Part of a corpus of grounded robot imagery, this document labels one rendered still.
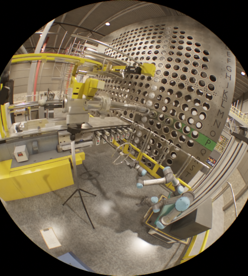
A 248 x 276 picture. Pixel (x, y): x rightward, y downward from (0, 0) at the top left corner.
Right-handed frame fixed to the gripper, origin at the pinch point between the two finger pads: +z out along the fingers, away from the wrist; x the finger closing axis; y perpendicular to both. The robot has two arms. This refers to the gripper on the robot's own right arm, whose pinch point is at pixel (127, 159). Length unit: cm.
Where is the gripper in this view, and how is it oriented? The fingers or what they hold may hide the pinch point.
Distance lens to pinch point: 129.5
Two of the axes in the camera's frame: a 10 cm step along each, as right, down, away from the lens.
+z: -6.7, -4.8, 5.7
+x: 7.3, -3.1, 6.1
